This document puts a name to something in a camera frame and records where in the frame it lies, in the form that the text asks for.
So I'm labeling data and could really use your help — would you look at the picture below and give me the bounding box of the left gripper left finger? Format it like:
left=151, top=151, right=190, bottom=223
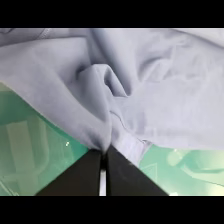
left=35, top=148, right=103, bottom=197

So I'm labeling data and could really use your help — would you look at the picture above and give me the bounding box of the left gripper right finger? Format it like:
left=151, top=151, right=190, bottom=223
left=105, top=144, right=169, bottom=197

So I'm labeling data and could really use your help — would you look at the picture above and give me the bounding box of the pale grey shirt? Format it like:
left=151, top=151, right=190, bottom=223
left=0, top=27, right=224, bottom=166

